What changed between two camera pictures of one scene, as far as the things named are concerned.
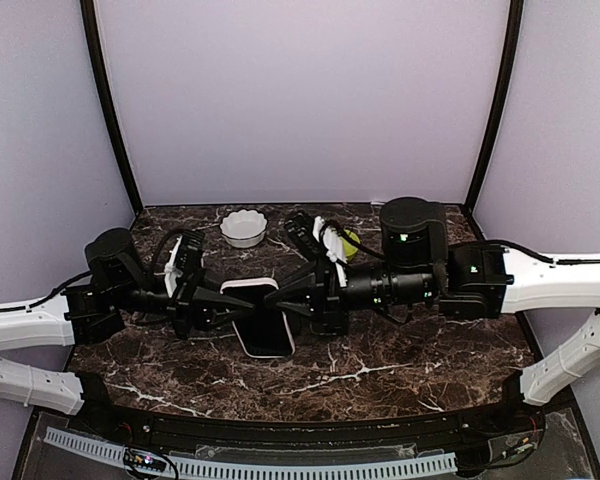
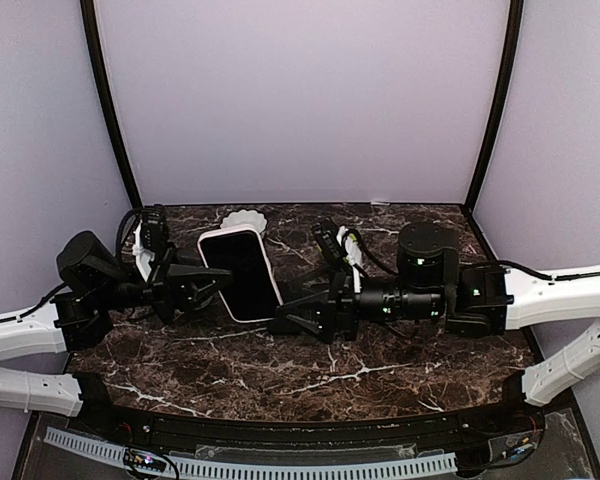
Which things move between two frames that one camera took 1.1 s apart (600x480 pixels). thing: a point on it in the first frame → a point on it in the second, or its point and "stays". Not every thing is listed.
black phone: [263, 328] → [251, 292]
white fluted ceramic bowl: [244, 228] stays
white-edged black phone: [256, 281] → [253, 294]
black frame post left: [90, 32] stays
